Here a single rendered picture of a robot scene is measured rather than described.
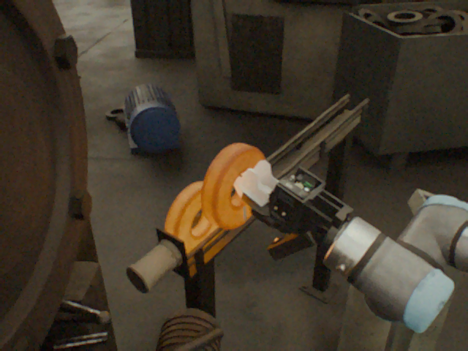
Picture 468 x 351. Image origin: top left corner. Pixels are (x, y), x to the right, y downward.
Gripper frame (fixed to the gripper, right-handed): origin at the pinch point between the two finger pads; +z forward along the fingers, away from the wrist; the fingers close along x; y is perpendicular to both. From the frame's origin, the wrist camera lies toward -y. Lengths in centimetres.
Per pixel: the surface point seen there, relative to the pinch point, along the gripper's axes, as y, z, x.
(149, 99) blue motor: -90, 124, -106
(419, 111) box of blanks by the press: -51, 0, -174
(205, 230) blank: -18.6, 3.8, -1.1
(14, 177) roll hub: 30, -8, 42
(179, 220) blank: -11.8, 5.7, 6.2
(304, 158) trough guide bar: -14.9, 1.7, -36.3
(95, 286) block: -6.5, 1.8, 28.3
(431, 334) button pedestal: -47, -48, -44
